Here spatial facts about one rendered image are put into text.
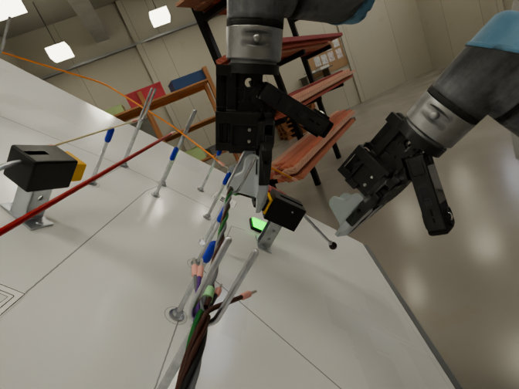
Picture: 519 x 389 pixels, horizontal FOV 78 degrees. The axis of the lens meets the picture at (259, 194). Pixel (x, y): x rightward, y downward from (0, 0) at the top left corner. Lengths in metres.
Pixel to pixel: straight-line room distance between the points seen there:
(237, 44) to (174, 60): 9.76
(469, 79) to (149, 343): 0.43
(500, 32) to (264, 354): 0.42
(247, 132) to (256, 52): 0.10
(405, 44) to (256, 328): 12.98
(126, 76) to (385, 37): 8.40
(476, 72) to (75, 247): 0.47
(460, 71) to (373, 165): 0.15
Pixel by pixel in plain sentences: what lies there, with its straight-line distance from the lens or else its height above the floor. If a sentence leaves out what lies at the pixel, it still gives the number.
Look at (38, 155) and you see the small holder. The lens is 0.36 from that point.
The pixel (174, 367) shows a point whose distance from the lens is 0.22.
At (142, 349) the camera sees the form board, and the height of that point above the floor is 1.17.
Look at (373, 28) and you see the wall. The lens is 12.57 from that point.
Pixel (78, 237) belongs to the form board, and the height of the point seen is 1.26.
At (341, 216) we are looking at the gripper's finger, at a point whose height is 1.10.
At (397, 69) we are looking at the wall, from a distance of 12.85.
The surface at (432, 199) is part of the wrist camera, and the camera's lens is 0.49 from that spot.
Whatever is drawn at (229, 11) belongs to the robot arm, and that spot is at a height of 1.43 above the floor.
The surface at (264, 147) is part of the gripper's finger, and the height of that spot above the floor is 1.26.
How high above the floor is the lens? 1.31
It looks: 15 degrees down
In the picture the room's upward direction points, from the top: 23 degrees counter-clockwise
